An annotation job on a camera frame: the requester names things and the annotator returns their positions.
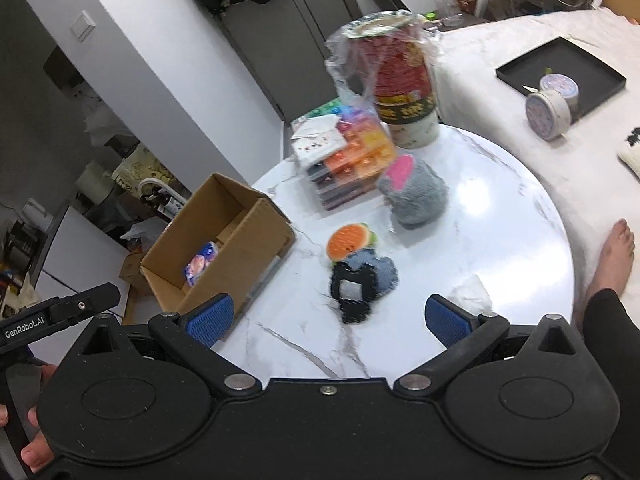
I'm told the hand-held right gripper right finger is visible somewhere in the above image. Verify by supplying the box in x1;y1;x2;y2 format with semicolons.
392;295;583;401

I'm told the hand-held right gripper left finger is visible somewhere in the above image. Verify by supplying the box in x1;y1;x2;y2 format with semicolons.
75;292;263;401

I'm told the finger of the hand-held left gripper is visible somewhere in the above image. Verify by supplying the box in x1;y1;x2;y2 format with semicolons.
49;282;122;323

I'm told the brown cardboard box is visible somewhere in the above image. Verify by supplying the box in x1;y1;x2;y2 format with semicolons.
140;172;296;321

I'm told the grey and pink plush toy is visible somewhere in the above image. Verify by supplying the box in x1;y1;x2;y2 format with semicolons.
376;154;448;231

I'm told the watermelon slice plush toy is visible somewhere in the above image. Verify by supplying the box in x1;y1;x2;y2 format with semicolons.
326;222;380;265

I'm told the person's left hand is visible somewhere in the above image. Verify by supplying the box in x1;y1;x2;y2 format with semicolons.
0;362;58;476

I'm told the white cabinet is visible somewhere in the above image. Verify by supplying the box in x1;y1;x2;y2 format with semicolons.
30;205;146;321

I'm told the orange and brown carton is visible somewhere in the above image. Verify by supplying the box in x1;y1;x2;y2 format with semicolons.
118;252;151;297

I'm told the white paper roll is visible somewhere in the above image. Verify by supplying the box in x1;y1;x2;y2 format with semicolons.
75;161;110;202

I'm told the dark wine bottle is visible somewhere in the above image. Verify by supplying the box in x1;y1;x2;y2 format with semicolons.
145;185;187;217

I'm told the yellow printed bag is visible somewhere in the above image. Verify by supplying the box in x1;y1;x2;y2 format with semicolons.
112;144;177;196

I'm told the person's black trouser leg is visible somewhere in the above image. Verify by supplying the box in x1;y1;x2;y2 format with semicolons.
582;290;640;480

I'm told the person's bare foot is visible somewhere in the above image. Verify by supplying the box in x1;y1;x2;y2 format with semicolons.
575;219;636;331

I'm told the stack of colourful bead boxes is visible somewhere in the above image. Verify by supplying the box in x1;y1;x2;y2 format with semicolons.
292;102;398;211

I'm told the white bed blanket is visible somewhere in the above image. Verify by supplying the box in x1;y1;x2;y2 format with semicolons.
435;7;640;311

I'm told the white paper card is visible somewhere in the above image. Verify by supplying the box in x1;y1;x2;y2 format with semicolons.
291;114;346;166

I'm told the round silver tin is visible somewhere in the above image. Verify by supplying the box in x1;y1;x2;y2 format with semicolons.
525;74;581;141

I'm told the red instant noodle bucket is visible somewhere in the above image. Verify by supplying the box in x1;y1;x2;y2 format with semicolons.
345;10;441;148

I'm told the black and white knitted cloth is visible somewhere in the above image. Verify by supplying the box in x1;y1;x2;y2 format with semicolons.
617;125;640;181

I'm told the clear plastic bag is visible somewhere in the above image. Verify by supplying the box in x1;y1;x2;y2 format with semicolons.
325;7;443;128

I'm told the dark grey door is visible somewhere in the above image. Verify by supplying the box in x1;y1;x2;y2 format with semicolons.
220;0;363;122

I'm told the black square tray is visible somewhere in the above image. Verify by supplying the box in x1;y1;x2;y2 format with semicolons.
495;36;627;126

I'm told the clear plastic bottle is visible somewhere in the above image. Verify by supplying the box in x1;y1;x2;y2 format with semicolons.
432;0;463;27

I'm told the white light switch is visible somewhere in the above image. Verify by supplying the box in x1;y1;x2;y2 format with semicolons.
69;12;97;43

